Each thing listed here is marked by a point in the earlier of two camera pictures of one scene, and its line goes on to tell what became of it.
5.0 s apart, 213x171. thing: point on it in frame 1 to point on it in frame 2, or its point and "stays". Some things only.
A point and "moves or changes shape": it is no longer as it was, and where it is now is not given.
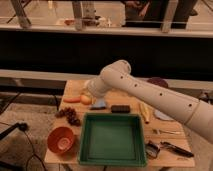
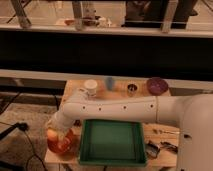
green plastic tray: (112, 139) stays
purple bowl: (158, 81) stays
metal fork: (157, 131) stays
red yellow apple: (85, 99) moves or changes shape
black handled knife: (175, 149) stays
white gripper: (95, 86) to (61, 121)
